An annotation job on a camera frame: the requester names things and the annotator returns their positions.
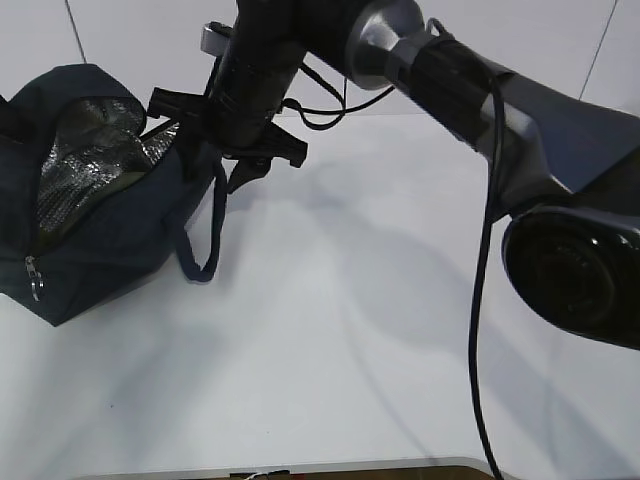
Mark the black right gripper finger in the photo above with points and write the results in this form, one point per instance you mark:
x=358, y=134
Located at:
x=248, y=170
x=194, y=164

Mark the navy blue lunch bag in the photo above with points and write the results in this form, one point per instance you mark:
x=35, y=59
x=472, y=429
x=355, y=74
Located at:
x=89, y=207

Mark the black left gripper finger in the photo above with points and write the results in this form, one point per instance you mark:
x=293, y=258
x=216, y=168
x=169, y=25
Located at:
x=12, y=124

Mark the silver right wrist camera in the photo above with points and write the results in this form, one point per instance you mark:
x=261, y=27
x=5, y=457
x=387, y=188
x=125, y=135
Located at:
x=215, y=37

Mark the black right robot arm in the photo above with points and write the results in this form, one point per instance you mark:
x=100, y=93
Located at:
x=564, y=171

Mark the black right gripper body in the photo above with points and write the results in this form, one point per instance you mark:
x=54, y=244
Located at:
x=246, y=87

